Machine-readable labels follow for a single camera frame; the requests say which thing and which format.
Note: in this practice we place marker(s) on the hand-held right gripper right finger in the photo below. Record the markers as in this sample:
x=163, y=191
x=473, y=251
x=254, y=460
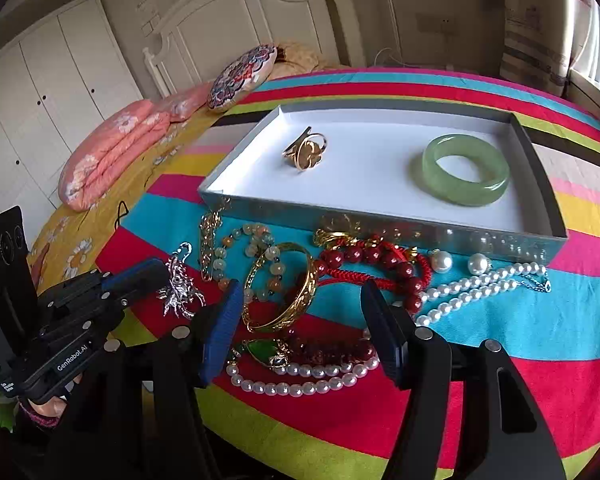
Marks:
x=382, y=330

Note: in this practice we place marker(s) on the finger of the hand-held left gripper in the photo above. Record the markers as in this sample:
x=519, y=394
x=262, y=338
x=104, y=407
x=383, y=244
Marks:
x=132, y=275
x=97, y=317

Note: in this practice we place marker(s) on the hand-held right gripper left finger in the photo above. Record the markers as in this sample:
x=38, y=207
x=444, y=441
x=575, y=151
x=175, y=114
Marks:
x=225, y=330

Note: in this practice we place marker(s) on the silver brooch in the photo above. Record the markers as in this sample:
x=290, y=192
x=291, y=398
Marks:
x=180, y=285

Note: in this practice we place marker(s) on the grey jewelry box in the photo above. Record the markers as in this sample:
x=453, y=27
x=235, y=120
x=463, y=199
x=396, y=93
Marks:
x=370, y=175

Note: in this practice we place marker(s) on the person's left forearm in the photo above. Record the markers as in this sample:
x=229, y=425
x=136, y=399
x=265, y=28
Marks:
x=32, y=420

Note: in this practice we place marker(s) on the person's left hand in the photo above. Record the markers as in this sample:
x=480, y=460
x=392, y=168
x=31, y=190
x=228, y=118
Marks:
x=50, y=402

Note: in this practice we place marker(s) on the yellow floral bedsheet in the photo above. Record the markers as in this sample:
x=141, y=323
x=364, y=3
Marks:
x=70, y=240

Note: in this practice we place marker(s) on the gold tassel pin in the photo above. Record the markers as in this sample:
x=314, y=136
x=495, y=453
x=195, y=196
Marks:
x=209, y=240

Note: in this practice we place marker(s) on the gold carved bangle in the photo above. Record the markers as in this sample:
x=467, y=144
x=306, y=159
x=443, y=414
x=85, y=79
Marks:
x=306, y=282

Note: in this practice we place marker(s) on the pearl earring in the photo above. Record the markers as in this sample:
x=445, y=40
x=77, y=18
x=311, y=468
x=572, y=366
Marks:
x=441, y=261
x=478, y=264

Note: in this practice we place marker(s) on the pink floral quilt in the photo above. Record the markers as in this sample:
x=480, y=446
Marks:
x=105, y=155

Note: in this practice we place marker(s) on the striped colourful cloth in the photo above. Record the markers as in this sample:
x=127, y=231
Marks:
x=530, y=310

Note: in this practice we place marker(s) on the green jade bangle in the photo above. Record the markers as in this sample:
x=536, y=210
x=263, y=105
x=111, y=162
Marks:
x=436, y=170

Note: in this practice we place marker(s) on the white wardrobe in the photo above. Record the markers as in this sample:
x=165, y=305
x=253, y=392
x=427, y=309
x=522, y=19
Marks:
x=45, y=85

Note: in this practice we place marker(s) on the pink floral pillow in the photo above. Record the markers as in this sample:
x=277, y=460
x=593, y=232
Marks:
x=185, y=102

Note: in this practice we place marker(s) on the round patterned cushion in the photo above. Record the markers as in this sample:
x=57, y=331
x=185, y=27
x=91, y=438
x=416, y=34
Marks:
x=240, y=77

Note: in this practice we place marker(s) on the white headboard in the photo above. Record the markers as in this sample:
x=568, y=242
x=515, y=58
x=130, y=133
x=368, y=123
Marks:
x=230, y=20

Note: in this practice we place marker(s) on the beige blanket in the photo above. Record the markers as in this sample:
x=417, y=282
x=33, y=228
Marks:
x=302, y=57

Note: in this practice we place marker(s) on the printed curtain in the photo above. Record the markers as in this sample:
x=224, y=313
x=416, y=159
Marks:
x=535, y=35

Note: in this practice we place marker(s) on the wall switch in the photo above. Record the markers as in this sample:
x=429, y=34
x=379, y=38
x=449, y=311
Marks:
x=150, y=25

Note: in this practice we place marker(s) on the beige wall socket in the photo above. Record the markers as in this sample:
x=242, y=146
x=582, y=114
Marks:
x=437, y=24

